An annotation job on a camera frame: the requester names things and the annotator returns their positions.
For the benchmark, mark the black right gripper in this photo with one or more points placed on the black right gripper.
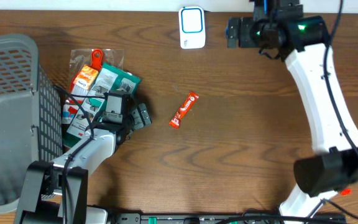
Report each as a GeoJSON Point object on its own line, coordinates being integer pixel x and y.
{"type": "Point", "coordinates": [232, 32]}

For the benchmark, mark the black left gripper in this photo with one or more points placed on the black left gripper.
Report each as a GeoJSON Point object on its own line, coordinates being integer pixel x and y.
{"type": "Point", "coordinates": [140, 116]}

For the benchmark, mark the green packaged item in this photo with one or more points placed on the green packaged item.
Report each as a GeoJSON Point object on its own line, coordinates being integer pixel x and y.
{"type": "Point", "coordinates": [109, 78]}

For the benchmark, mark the red snack stick packet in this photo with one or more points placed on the red snack stick packet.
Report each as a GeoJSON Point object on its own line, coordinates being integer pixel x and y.
{"type": "Point", "coordinates": [183, 109]}

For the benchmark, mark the red packaged item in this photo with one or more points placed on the red packaged item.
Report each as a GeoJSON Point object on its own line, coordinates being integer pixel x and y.
{"type": "Point", "coordinates": [84, 58]}

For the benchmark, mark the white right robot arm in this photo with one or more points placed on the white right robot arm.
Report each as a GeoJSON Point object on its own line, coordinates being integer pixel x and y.
{"type": "Point", "coordinates": [304, 44]}

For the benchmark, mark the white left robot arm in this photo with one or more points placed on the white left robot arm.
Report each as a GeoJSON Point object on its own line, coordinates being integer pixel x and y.
{"type": "Point", "coordinates": [57, 191]}

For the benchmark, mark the white barcode scanner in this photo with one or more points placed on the white barcode scanner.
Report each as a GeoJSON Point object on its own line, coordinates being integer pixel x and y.
{"type": "Point", "coordinates": [192, 27]}

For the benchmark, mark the grey plastic basket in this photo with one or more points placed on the grey plastic basket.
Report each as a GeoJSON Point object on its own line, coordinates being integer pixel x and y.
{"type": "Point", "coordinates": [30, 117]}

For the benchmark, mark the small red floor marker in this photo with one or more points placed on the small red floor marker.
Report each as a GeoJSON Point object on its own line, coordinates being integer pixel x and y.
{"type": "Point", "coordinates": [345, 192]}

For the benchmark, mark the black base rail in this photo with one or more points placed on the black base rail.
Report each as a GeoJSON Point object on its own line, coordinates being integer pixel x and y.
{"type": "Point", "coordinates": [250, 216]}

